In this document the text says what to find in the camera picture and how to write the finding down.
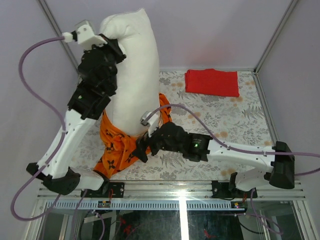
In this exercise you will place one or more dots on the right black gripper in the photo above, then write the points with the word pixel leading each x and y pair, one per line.
pixel 142 145

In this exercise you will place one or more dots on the red folded cloth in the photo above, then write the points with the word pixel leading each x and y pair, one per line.
pixel 212 82

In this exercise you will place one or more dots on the orange patterned pillowcase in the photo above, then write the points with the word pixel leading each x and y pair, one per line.
pixel 119 129

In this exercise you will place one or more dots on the white pillow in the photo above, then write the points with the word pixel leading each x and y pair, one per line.
pixel 138 74

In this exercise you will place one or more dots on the floral table mat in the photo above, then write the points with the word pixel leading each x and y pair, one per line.
pixel 233 119

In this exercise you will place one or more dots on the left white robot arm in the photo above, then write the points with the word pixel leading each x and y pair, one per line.
pixel 54 168

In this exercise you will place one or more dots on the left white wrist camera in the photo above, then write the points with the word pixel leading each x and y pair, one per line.
pixel 85 36

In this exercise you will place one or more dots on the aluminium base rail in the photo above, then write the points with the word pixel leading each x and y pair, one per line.
pixel 147 195

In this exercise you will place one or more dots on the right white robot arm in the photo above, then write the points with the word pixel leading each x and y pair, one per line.
pixel 273 165

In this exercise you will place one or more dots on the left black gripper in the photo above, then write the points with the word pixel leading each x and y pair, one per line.
pixel 111 43

